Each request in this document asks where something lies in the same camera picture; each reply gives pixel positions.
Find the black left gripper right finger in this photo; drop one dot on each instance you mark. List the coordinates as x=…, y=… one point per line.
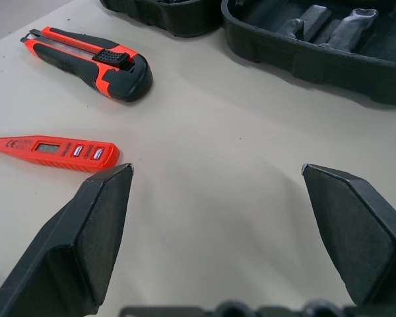
x=359, y=231

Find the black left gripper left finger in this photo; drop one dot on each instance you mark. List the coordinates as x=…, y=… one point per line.
x=69, y=237

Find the orange black utility knife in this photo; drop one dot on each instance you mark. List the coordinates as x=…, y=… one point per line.
x=85, y=62

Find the black plastic tool case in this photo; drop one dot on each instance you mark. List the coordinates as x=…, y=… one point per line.
x=316, y=66

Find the orange voltage tester pen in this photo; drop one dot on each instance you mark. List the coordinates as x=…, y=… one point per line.
x=52, y=153

